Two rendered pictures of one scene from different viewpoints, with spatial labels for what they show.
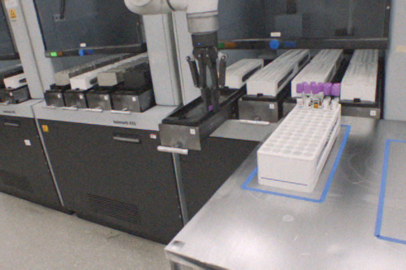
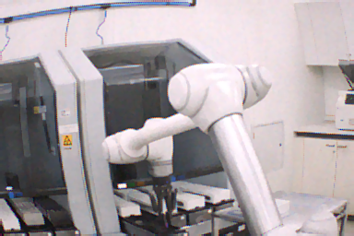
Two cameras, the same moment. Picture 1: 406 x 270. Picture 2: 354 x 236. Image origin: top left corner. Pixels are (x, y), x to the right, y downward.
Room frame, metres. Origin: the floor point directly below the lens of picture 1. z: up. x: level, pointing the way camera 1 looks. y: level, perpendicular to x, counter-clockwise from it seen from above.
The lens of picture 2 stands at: (0.07, 1.64, 1.41)
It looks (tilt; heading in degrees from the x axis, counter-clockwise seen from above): 5 degrees down; 297
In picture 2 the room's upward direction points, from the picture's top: 4 degrees counter-clockwise
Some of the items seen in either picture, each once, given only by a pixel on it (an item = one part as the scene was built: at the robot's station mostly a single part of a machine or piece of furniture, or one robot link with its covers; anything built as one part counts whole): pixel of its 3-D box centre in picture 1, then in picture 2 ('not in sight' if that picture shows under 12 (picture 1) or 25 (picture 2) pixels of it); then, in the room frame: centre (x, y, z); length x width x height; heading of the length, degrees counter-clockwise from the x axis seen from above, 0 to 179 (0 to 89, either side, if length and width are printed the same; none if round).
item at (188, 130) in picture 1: (224, 100); (135, 223); (1.18, -0.09, 0.78); 0.73 x 0.14 x 0.09; 150
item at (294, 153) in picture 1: (304, 138); (262, 206); (0.63, -0.21, 0.85); 0.30 x 0.10 x 0.06; 148
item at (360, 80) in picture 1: (360, 82); (204, 194); (1.05, -0.54, 0.83); 0.30 x 0.10 x 0.06; 150
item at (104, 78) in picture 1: (108, 78); (33, 218); (1.47, 0.38, 0.85); 0.12 x 0.02 x 0.06; 61
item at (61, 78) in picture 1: (63, 79); not in sight; (1.62, 0.65, 0.85); 0.12 x 0.02 x 0.06; 60
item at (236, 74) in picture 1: (241, 73); (116, 206); (1.34, -0.18, 0.83); 0.30 x 0.10 x 0.06; 150
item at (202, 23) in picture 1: (202, 23); (160, 168); (1.00, -0.04, 1.07); 0.09 x 0.09 x 0.06
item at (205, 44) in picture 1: (205, 48); (161, 185); (1.00, -0.04, 1.00); 0.08 x 0.07 x 0.09; 60
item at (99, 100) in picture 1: (142, 80); (26, 218); (1.67, 0.27, 0.78); 0.73 x 0.14 x 0.09; 150
